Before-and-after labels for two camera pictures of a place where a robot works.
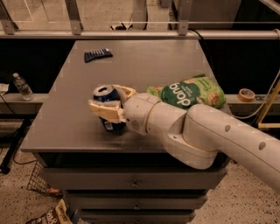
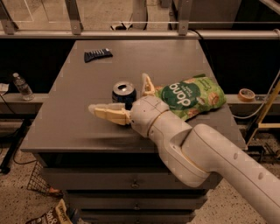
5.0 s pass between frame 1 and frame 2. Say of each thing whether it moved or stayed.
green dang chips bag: stayed
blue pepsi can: moved
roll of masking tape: stayed
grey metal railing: stayed
